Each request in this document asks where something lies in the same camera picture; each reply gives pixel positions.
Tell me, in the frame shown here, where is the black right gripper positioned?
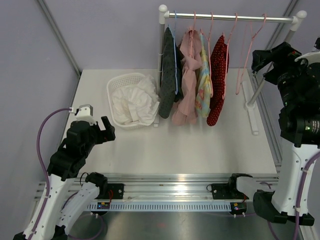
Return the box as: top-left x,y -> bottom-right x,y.
251,41 -> 312,106

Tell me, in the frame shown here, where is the pink hanger of white skirt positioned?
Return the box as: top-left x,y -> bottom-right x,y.
235,13 -> 267,95

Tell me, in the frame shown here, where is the white ruffled skirt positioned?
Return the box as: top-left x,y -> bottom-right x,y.
111,73 -> 161,127

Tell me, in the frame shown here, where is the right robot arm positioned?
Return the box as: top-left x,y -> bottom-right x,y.
226,42 -> 320,226

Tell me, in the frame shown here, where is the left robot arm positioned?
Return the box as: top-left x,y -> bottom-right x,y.
13,116 -> 116,240

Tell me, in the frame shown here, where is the red polka dot skirt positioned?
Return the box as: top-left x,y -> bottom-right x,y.
206,35 -> 229,127

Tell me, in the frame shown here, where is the pink hanger of red skirt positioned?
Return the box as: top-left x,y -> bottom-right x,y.
222,13 -> 238,100

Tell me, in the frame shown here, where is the pink hanger of tie-dye skirt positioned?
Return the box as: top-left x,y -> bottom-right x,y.
201,12 -> 214,98

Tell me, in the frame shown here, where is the yellow blue tie-dye skirt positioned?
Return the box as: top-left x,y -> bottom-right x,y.
195,31 -> 213,118

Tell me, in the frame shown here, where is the pink pleated skirt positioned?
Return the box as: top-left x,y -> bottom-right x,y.
172,28 -> 202,126

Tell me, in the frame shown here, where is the dark grey dotted skirt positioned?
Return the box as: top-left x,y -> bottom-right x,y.
158,27 -> 183,119

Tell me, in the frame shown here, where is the white perforated plastic basket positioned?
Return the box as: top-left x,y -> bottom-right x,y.
106,72 -> 159,131

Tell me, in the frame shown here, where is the white metal clothes rack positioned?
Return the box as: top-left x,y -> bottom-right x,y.
156,4 -> 307,136

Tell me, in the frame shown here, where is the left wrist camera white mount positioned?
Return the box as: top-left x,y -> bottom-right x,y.
69,104 -> 97,126

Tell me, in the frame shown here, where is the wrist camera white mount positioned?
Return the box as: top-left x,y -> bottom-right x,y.
69,104 -> 97,126
294,37 -> 320,65

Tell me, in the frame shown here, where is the aluminium corner frame right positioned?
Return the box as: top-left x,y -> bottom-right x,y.
249,0 -> 300,165

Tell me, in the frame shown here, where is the aluminium corner frame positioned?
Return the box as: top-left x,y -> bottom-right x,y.
35,0 -> 82,79
249,0 -> 300,165

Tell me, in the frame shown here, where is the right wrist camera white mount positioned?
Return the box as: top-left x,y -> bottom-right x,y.
294,37 -> 320,65

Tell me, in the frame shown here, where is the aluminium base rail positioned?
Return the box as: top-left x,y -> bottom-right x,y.
34,172 -> 288,203

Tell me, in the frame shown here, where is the blue wire hanger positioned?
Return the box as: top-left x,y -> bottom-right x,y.
172,11 -> 181,96

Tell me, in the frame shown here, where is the aluminium corner frame left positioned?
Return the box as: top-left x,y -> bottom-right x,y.
35,0 -> 82,79

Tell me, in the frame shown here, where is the white slotted cable duct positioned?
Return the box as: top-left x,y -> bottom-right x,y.
84,202 -> 231,212

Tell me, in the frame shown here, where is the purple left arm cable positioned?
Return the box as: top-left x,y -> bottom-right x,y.
29,107 -> 108,240

